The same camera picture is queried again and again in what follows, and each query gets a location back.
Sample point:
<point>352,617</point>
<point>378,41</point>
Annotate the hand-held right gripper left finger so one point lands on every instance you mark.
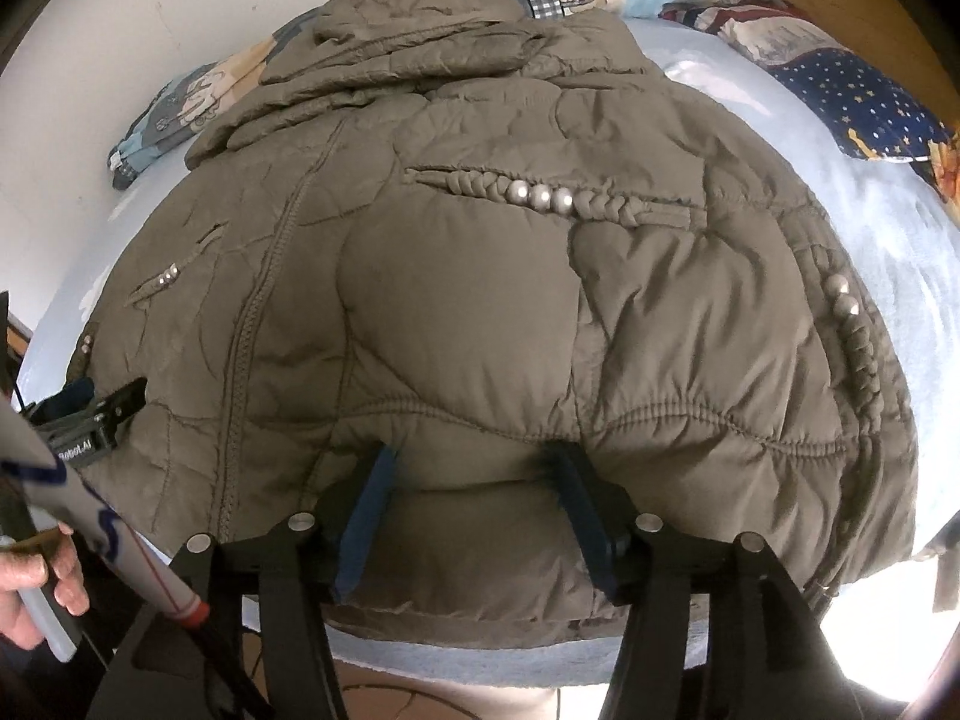
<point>367,510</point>

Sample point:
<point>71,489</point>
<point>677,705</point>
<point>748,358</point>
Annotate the person's left hand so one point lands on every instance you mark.
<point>30,570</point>

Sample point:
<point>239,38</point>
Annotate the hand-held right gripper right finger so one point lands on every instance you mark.
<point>592,525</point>

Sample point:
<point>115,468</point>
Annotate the patchwork printed blanket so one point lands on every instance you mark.
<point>187,109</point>

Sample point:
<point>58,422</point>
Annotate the light blue bed sheet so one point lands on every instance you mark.
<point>885,240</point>

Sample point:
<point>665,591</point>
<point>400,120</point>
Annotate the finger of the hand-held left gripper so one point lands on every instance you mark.
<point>120,397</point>

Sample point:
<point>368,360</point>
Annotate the navy star printed pillow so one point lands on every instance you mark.
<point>847,82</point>

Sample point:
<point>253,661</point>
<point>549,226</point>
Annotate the olive quilted jacket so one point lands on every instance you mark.
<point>487,315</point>

